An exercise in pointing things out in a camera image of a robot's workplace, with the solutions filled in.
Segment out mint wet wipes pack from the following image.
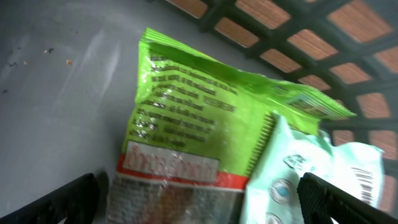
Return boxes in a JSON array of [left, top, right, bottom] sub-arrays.
[[240, 114, 384, 224]]

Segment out grey plastic mesh basket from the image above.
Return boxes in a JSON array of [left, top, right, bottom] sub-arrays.
[[160, 0, 397, 216]]

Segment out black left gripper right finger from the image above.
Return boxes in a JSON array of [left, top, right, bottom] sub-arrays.
[[297, 172, 397, 224]]

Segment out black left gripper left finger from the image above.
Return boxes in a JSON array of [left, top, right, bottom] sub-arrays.
[[1, 173, 100, 224]]

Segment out green snack bag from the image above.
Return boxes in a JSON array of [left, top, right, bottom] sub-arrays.
[[106, 28, 352, 223]]

